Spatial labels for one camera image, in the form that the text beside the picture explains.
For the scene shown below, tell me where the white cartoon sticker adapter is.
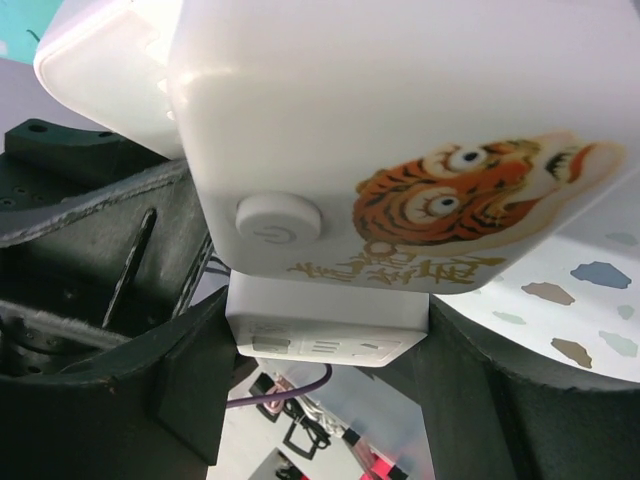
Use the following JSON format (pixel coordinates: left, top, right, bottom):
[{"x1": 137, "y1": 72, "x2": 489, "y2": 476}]
[{"x1": 168, "y1": 1, "x2": 639, "y2": 294}]

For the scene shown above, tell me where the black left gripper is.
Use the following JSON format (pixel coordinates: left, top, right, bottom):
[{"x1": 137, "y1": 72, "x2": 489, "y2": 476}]
[{"x1": 1, "y1": 118, "x2": 213, "y2": 370}]

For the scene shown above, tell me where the white socket adapter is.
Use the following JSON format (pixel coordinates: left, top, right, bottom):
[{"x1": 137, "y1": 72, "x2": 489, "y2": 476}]
[{"x1": 34, "y1": 1, "x2": 429, "y2": 367}]

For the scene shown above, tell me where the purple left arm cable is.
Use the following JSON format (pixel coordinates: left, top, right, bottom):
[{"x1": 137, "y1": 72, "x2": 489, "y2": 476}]
[{"x1": 224, "y1": 363, "x2": 335, "y2": 409}]

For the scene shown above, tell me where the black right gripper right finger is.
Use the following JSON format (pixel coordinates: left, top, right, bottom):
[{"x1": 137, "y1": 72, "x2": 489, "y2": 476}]
[{"x1": 387, "y1": 299, "x2": 639, "y2": 479}]

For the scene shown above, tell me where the light blue triangular item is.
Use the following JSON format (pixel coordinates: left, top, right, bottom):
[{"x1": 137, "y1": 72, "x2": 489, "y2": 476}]
[{"x1": 0, "y1": 0, "x2": 63, "y2": 65}]

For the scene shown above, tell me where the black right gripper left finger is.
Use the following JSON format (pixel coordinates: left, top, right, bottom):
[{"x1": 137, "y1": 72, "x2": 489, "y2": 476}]
[{"x1": 1, "y1": 287, "x2": 235, "y2": 479}]

